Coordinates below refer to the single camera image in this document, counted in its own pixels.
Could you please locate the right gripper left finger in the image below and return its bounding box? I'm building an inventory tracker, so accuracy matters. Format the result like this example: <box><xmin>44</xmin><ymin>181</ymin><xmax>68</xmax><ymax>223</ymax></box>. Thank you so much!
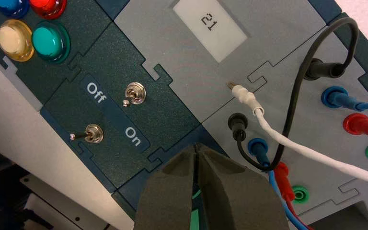
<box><xmin>134</xmin><ymin>143</ymin><xmax>200</xmax><ymax>230</ymax></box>

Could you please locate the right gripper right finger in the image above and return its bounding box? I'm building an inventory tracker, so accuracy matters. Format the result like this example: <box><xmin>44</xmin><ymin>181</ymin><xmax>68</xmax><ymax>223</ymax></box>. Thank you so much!
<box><xmin>195</xmin><ymin>143</ymin><xmax>291</xmax><ymax>230</ymax></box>

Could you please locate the green rotary knob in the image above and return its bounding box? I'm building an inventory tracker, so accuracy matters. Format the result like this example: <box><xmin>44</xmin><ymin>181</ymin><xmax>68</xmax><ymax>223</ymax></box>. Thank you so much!
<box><xmin>188</xmin><ymin>185</ymin><xmax>205</xmax><ymax>230</ymax></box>

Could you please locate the grey metal plate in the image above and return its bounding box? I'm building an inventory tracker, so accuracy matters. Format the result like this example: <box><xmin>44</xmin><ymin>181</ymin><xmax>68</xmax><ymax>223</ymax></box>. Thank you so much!
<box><xmin>19</xmin><ymin>173</ymin><xmax>131</xmax><ymax>230</ymax></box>

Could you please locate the small e-paper display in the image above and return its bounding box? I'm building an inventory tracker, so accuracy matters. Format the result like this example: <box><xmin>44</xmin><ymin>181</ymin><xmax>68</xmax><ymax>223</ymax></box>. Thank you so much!
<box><xmin>172</xmin><ymin>0</ymin><xmax>248</xmax><ymax>63</ymax></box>

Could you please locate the grey and teal task box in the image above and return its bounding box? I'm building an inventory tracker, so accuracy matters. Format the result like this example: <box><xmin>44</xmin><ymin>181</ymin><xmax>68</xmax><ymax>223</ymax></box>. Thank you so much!
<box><xmin>0</xmin><ymin>0</ymin><xmax>368</xmax><ymax>230</ymax></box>

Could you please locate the green push button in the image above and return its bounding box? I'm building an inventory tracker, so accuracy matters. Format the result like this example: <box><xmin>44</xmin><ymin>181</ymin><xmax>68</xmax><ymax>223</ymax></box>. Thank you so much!
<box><xmin>31</xmin><ymin>21</ymin><xmax>71</xmax><ymax>64</ymax></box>

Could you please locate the yellow push button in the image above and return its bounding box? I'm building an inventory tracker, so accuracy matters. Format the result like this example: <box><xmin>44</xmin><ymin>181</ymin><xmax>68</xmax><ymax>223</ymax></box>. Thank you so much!
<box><xmin>0</xmin><ymin>19</ymin><xmax>35</xmax><ymax>62</ymax></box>

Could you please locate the red push button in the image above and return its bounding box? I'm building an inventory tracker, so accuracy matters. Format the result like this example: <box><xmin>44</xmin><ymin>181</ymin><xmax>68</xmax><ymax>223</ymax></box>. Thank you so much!
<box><xmin>29</xmin><ymin>0</ymin><xmax>68</xmax><ymax>20</ymax></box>

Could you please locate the blue push button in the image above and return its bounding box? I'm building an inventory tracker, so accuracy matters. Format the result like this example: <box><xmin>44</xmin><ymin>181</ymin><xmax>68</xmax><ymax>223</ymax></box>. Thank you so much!
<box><xmin>0</xmin><ymin>0</ymin><xmax>30</xmax><ymax>19</ymax></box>

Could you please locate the blue jumper cable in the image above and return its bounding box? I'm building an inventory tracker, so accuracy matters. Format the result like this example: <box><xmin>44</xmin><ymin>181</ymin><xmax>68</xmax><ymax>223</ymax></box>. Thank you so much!
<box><xmin>247</xmin><ymin>85</ymin><xmax>368</xmax><ymax>230</ymax></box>

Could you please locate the black jumper cable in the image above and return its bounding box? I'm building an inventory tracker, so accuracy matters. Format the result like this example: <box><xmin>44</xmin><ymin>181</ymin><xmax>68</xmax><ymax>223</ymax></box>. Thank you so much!
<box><xmin>228</xmin><ymin>16</ymin><xmax>359</xmax><ymax>172</ymax></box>

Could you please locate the white jumper cable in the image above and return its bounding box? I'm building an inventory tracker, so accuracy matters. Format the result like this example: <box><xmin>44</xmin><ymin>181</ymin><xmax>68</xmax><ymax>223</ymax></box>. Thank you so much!
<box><xmin>228</xmin><ymin>81</ymin><xmax>368</xmax><ymax>190</ymax></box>

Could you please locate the metal toggle switch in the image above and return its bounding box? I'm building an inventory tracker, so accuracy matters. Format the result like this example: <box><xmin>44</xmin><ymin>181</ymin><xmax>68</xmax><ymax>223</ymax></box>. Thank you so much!
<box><xmin>122</xmin><ymin>81</ymin><xmax>147</xmax><ymax>108</ymax></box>
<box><xmin>69</xmin><ymin>124</ymin><xmax>104</xmax><ymax>144</ymax></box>

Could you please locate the red jumper cable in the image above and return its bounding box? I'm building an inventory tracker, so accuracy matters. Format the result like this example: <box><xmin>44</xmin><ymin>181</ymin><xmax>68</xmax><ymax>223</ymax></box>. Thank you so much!
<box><xmin>273</xmin><ymin>113</ymin><xmax>368</xmax><ymax>230</ymax></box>

